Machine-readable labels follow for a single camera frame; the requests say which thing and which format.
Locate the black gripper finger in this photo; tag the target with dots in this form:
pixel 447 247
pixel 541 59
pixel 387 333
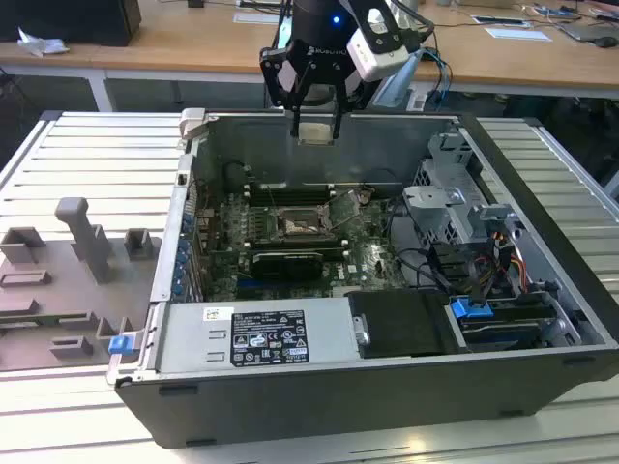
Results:
pixel 283 92
pixel 353 96

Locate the silver square CPU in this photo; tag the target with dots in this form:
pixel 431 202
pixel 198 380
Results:
pixel 315 132

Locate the black RAM slot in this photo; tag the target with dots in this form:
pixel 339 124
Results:
pixel 295 247
pixel 295 240
pixel 290 198
pixel 290 190

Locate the CPU socket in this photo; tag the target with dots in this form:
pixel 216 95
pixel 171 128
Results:
pixel 300 227

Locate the pale blue teach pendant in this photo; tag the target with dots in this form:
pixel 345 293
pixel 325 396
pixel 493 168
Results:
pixel 403 72

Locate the grey case latch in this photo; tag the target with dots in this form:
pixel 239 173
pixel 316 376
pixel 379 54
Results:
pixel 193 121

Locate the coin cell battery holder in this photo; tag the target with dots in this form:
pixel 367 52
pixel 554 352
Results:
pixel 366 194

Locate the wooden desk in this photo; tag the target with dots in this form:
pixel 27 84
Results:
pixel 193 43

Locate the silver metal drive cage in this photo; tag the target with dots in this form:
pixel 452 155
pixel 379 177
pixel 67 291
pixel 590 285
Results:
pixel 435 203

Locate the green motherboard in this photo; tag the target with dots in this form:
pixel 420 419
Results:
pixel 367 261

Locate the black graphics card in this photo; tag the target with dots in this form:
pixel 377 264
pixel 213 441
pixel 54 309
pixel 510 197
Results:
pixel 290 266

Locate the white paper sheet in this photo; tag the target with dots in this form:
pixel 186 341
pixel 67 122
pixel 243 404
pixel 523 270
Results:
pixel 517 34

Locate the black box on desk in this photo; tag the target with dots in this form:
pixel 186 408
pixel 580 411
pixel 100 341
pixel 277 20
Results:
pixel 72 19

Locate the black plastic air shroud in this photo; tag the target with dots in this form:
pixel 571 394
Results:
pixel 401 324

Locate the hard disk in blue carrier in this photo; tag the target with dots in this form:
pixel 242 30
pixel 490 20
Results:
pixel 471 308

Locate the grey laptop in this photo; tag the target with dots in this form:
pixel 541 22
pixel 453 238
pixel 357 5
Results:
pixel 587 30

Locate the crumpled white paper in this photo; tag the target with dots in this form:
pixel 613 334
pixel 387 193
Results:
pixel 41 44

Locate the black computer mouse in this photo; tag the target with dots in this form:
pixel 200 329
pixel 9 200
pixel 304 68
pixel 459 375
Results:
pixel 605 42

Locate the silver power supply unit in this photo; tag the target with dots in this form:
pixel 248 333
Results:
pixel 193 338

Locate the grey parts rack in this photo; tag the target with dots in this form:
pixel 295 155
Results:
pixel 48 270

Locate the blue case latch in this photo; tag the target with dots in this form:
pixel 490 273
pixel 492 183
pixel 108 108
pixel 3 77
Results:
pixel 121 345

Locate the black open PC case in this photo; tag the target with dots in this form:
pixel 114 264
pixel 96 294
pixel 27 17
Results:
pixel 338 406

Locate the green RAM stick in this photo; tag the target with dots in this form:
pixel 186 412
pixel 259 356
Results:
pixel 14 322

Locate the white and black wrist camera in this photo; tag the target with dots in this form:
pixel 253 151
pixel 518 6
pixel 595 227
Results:
pixel 382 63

